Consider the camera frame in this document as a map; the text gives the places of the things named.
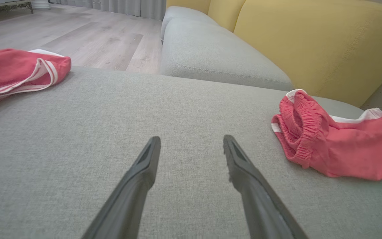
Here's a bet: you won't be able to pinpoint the grey cabinet with wooden legs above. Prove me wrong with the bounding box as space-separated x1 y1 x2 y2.
0 0 34 16

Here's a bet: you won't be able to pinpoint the large grey sofa seat cushion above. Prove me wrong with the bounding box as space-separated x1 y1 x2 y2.
0 66 382 239

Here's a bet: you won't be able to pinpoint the red shorts with white panel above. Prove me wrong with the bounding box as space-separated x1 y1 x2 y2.
271 89 382 181

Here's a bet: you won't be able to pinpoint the red jersey with white trim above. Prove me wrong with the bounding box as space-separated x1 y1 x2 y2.
0 48 72 110

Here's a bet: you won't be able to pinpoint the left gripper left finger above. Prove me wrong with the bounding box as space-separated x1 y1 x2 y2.
82 136 161 239

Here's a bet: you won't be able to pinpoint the white ribbed pot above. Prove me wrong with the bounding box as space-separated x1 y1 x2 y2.
31 0 51 10

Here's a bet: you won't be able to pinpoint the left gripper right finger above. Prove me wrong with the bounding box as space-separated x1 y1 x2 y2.
223 134 308 239

